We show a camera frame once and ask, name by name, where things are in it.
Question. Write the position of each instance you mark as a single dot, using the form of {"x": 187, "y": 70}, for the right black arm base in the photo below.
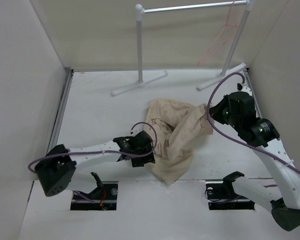
{"x": 219, "y": 199}

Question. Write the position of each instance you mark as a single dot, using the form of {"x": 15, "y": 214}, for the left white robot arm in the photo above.
{"x": 56, "y": 170}

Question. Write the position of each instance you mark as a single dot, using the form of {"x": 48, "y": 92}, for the beige trousers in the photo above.
{"x": 177, "y": 125}

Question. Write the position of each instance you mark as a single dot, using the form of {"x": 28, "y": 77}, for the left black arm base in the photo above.
{"x": 105, "y": 201}

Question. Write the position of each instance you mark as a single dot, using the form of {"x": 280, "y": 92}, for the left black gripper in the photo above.
{"x": 141, "y": 162}

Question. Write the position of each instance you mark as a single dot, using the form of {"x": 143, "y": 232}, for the pink wire hanger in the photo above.
{"x": 227, "y": 33}

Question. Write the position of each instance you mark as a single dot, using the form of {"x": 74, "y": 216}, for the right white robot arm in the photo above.
{"x": 259, "y": 134}

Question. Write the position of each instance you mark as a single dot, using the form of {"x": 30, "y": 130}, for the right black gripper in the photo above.
{"x": 215, "y": 111}

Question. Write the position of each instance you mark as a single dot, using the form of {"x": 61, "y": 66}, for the white clothes rack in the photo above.
{"x": 140, "y": 11}

